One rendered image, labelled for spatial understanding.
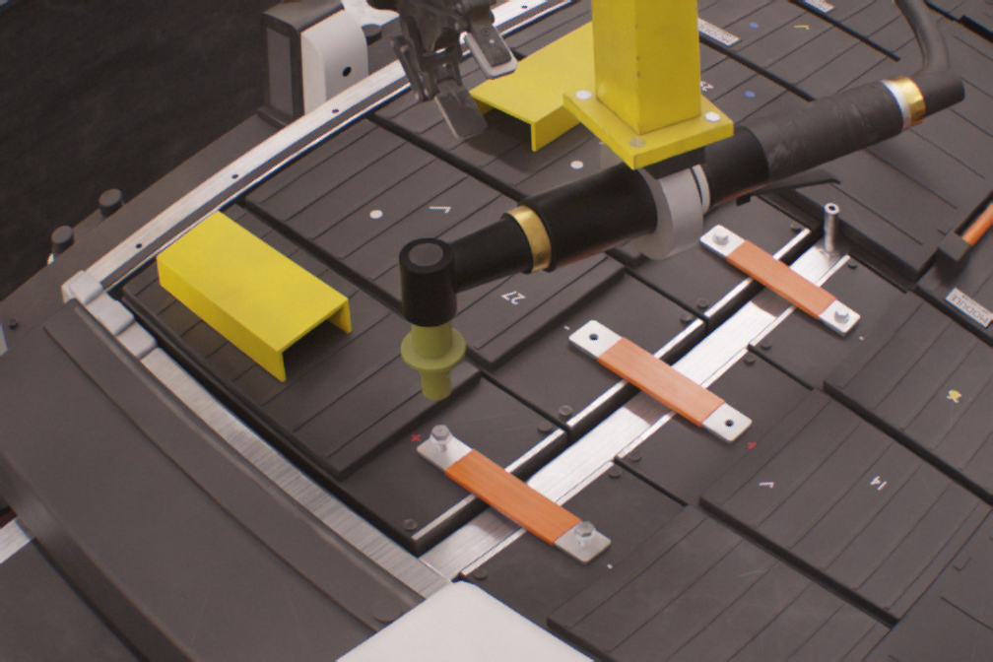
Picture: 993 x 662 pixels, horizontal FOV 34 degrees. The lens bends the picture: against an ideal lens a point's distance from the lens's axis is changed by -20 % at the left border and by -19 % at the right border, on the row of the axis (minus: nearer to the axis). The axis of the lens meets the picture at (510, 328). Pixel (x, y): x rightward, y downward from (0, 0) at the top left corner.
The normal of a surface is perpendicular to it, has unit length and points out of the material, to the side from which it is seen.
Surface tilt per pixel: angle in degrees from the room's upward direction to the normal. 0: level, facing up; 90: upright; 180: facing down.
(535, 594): 0
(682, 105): 90
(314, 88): 90
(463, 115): 30
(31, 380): 0
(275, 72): 90
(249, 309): 0
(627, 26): 90
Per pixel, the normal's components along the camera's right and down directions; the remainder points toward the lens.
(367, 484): -0.04, -0.73
